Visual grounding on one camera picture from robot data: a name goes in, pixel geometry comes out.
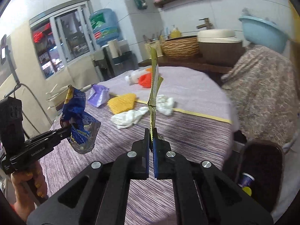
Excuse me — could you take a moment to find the blue cup in bin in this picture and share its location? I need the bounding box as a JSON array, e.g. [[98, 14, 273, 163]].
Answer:
[[238, 173, 255, 196]]

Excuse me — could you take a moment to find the window with metal frame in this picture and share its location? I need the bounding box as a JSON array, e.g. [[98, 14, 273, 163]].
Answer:
[[29, 0, 99, 79]]

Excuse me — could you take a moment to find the purple tissue pack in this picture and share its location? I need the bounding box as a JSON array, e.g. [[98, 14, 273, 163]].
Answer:
[[87, 84, 110, 108]]

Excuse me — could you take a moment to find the yellow foam fruit net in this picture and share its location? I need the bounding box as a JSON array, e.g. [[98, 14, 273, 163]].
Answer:
[[107, 93, 136, 114]]

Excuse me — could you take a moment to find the brown pot with cream lid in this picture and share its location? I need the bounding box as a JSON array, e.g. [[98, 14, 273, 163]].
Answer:
[[197, 29, 245, 67]]

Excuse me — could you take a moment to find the white sheet cover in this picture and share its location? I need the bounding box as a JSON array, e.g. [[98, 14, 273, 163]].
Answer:
[[271, 140, 299, 222]]

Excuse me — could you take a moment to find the blue snack wrapper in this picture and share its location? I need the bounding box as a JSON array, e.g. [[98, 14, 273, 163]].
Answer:
[[60, 85, 101, 155]]

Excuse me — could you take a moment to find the light blue plastic basin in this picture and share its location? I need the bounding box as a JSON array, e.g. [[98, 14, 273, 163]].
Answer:
[[239, 15, 289, 54]]

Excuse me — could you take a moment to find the brass faucet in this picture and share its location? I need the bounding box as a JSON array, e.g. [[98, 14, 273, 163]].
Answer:
[[196, 17, 214, 29]]

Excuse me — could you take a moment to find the white crumpled plastic glove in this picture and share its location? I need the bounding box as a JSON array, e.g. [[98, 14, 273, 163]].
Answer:
[[110, 107, 149, 129]]

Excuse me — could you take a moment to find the yellow green packet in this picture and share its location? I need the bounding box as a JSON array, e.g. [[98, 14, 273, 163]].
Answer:
[[147, 48, 163, 140]]

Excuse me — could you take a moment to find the orange foam fruit net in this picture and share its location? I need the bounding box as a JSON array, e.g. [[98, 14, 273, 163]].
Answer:
[[138, 73, 152, 88]]

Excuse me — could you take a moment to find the dark brown trash bin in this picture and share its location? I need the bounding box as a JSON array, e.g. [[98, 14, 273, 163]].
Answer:
[[234, 139, 284, 212]]

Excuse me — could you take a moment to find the blue water jug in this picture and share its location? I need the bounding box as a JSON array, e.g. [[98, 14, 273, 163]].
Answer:
[[89, 8, 120, 46]]

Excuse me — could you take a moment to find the beige chopstick holder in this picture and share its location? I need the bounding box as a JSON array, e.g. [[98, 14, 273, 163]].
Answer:
[[143, 35, 163, 59]]

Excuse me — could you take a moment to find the wooden counter shelf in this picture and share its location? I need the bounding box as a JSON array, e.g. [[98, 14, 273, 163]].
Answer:
[[138, 55, 235, 74]]

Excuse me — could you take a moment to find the white orange squeeze bottle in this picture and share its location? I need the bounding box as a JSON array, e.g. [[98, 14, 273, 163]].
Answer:
[[124, 67, 151, 85]]

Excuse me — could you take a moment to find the green wall hanging packet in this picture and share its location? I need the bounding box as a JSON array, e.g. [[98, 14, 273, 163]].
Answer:
[[134, 0, 148, 10]]

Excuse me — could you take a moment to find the white crumpled tissue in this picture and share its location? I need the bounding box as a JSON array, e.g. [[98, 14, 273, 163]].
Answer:
[[156, 94, 175, 116]]

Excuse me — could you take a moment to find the woven wicker basket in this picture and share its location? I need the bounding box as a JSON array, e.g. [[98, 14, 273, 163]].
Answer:
[[161, 36, 200, 59]]

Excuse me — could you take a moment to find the left hand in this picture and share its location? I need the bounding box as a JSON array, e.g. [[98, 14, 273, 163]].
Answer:
[[11, 161, 47, 222]]

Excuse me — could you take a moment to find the yellow dish soap bottle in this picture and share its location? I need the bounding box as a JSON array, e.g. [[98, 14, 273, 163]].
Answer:
[[169, 25, 182, 39]]

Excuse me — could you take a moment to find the paisley floral cloth cover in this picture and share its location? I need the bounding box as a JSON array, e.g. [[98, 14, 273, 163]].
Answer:
[[221, 45, 299, 146]]

